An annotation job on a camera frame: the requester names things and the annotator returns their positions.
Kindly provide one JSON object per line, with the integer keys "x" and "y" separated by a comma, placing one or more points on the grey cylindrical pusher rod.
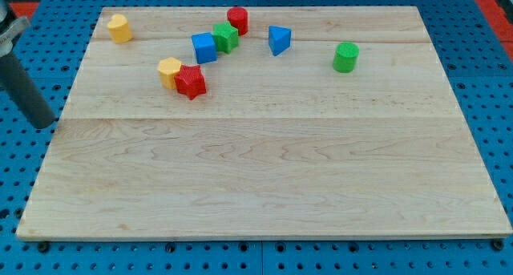
{"x": 24, "y": 93}

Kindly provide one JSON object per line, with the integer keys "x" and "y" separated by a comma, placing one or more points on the yellow heart block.
{"x": 119, "y": 29}

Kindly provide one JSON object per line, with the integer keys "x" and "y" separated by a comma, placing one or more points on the red cylinder block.
{"x": 238, "y": 18}

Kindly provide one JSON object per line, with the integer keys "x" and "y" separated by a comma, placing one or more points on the wooden board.
{"x": 279, "y": 147}

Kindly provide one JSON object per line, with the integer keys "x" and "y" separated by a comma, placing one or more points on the yellow hexagon block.
{"x": 168, "y": 69}

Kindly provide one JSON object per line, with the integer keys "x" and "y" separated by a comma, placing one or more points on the green cylinder block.
{"x": 345, "y": 57}

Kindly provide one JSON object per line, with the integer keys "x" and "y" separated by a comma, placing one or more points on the red star block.
{"x": 190, "y": 81}

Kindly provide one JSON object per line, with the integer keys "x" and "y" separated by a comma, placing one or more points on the silver rod mount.
{"x": 11, "y": 27}

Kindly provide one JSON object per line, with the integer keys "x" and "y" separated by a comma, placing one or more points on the blue triangle block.
{"x": 279, "y": 39}

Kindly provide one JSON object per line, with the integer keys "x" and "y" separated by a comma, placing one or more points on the blue cube block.
{"x": 204, "y": 47}

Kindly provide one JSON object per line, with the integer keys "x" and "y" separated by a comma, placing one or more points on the green star block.
{"x": 225, "y": 37}

